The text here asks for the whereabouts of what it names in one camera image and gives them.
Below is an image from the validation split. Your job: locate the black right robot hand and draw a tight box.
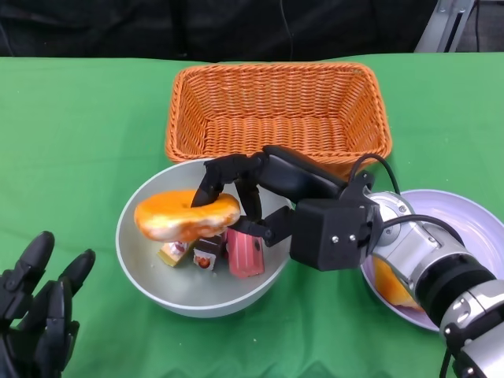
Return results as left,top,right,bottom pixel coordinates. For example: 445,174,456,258
191,144,347,248

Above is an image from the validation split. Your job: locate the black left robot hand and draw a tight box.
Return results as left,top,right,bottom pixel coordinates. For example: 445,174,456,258
0,231,97,378

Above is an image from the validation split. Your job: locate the orange donut bread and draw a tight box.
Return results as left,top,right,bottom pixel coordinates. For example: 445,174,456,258
134,190,241,243

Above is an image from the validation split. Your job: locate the plump orange croissant bread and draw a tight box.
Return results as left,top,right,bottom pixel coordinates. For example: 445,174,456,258
373,255,424,312

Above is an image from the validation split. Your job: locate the grey round bowl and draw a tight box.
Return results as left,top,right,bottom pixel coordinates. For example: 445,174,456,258
115,159,295,319

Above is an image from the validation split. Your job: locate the orange wicker basket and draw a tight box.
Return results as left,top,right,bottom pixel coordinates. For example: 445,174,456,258
164,62,393,178

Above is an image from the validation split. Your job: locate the pink layered cake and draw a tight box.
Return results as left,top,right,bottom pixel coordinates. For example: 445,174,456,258
226,228,265,279

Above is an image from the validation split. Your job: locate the pink brown striped cake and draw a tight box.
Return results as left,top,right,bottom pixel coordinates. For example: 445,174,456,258
192,232,224,272

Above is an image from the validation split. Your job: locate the yellow cake slice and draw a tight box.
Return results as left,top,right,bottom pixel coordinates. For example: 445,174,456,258
157,239,194,269

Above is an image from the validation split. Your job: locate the lavender round plate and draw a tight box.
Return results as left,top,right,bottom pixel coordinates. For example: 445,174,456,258
360,188,504,332

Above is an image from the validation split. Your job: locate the black backdrop cloth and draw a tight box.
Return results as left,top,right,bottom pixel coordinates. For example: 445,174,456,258
0,0,438,64

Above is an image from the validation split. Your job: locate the green tablecloth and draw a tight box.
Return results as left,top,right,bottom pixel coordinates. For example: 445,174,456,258
0,53,504,378

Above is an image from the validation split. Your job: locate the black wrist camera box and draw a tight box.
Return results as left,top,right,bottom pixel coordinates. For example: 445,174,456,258
289,171,375,272

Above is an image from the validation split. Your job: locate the black cable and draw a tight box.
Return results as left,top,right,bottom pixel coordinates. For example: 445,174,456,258
348,154,402,196
380,214,464,241
473,0,481,52

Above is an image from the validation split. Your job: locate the grey metal frame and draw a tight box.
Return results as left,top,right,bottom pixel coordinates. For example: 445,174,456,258
413,0,478,54

